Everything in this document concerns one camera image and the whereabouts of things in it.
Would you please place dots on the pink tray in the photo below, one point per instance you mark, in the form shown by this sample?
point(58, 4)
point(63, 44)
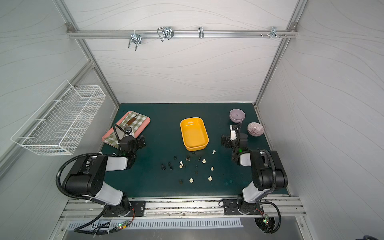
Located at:
point(126, 130)

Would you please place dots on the metal hook clamp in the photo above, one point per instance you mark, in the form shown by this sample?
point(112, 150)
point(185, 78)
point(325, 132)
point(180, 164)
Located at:
point(135, 40)
point(165, 33)

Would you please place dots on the yellow plastic storage box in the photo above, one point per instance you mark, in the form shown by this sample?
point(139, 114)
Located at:
point(194, 134)

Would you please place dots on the metal hook clamp middle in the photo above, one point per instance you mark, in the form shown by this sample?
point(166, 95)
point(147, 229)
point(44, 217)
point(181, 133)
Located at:
point(165, 33)

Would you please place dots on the purple ribbed bowl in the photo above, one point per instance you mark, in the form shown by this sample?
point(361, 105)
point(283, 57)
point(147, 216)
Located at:
point(255, 129)

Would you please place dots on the green checkered cloth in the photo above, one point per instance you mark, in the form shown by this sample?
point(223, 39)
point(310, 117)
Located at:
point(129, 127)

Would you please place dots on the white wire basket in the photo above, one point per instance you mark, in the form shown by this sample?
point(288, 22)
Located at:
point(57, 127)

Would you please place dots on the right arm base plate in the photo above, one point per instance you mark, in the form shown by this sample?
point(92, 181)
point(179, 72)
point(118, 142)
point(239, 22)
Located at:
point(234, 207)

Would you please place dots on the aluminium crossbar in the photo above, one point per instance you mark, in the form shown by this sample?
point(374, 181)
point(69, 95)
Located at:
point(179, 34)

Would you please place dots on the metal ring clamp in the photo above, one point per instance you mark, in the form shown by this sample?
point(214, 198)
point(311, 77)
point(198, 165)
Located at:
point(201, 32)

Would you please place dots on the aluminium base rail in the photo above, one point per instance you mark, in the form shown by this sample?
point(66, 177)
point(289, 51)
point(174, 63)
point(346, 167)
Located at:
point(208, 207)

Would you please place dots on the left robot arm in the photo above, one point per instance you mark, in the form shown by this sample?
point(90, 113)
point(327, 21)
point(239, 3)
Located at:
point(83, 176)

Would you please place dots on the metal bracket right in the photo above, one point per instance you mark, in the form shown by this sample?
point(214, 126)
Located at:
point(273, 34)

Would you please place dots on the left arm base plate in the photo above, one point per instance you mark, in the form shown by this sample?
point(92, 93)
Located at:
point(134, 208)

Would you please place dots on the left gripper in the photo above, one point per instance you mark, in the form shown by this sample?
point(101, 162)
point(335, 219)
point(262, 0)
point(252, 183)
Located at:
point(139, 142)

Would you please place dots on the metal spatula wooden handle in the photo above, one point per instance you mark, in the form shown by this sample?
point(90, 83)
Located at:
point(132, 120)

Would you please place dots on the purple bowl upright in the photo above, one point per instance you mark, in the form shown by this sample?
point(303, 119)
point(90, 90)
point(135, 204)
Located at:
point(237, 115)

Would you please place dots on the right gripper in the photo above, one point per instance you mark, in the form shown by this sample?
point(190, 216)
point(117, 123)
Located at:
point(226, 141)

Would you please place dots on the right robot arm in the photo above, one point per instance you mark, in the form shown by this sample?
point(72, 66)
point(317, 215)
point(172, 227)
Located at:
point(267, 170)

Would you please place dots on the metal hook clamp left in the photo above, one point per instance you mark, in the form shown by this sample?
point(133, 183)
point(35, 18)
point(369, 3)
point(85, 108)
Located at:
point(135, 40)

